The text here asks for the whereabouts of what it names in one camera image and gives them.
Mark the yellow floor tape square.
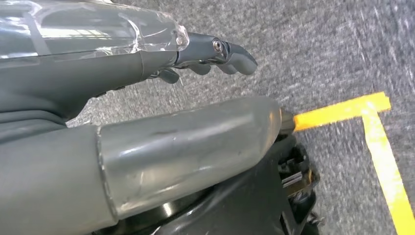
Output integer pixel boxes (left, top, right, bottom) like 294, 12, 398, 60
293, 92, 415, 235

